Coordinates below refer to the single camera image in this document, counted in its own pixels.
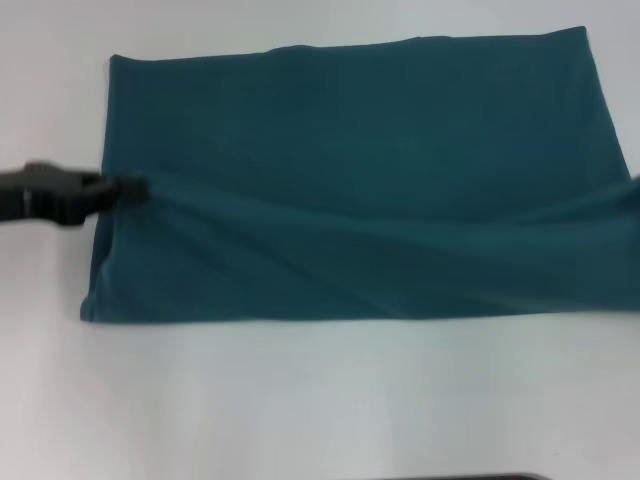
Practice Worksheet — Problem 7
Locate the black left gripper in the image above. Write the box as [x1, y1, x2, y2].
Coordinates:
[0, 159, 150, 229]

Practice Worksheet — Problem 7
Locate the teal t-shirt with white print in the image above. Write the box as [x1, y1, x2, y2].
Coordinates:
[78, 24, 640, 324]

